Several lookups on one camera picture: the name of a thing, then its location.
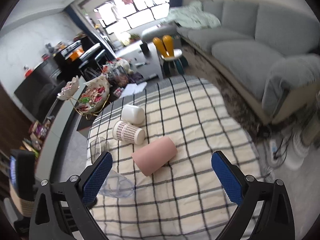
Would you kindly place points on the pink plastic cup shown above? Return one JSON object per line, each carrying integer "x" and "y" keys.
{"x": 153, "y": 156}

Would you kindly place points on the plain white plastic cup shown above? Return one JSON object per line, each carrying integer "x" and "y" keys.
{"x": 133, "y": 114}

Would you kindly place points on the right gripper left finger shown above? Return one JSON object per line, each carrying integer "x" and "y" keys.
{"x": 60, "y": 209}

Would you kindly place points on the two-tier snack bowl stand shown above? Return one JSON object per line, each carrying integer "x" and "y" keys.
{"x": 92, "y": 100}

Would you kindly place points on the grey sectional sofa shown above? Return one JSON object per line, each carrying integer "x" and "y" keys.
{"x": 268, "y": 52}

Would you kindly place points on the snack bags on cabinet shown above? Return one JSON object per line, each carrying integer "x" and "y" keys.
{"x": 37, "y": 135}

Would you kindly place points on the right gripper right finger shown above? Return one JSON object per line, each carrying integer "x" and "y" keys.
{"x": 275, "y": 220}

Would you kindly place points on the black upright piano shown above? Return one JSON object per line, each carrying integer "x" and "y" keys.
{"x": 81, "y": 58}

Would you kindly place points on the light green blanket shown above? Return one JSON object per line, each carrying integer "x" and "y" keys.
{"x": 192, "y": 16}

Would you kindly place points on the glass jar of nuts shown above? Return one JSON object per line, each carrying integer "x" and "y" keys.
{"x": 120, "y": 77}

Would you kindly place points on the white paper sheets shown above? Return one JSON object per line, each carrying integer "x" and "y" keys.
{"x": 133, "y": 88}

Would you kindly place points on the black coffee table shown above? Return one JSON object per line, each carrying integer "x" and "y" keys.
{"x": 133, "y": 53}

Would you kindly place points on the black remote control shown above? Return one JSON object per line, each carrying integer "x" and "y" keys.
{"x": 146, "y": 79}

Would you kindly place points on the patterned white paper cup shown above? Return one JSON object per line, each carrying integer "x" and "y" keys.
{"x": 124, "y": 131}

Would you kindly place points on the clear plastic measuring bottle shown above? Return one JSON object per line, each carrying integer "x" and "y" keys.
{"x": 116, "y": 186}

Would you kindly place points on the blue window curtain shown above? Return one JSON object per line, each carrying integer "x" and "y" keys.
{"x": 82, "y": 23}

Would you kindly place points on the white low tv cabinet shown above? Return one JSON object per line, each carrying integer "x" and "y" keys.
{"x": 49, "y": 152}

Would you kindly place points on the black flat television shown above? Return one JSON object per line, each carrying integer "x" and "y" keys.
{"x": 39, "y": 90}

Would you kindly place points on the square grey glass cup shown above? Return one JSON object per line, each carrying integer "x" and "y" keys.
{"x": 97, "y": 147}

